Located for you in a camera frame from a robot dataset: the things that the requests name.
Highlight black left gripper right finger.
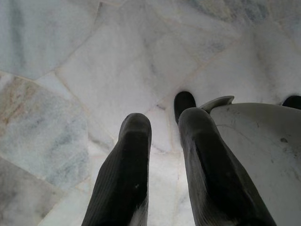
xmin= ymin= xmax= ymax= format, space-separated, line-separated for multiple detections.
xmin=178 ymin=107 xmax=277 ymax=226

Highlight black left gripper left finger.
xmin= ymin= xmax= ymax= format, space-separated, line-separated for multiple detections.
xmin=81 ymin=113 xmax=152 ymax=226

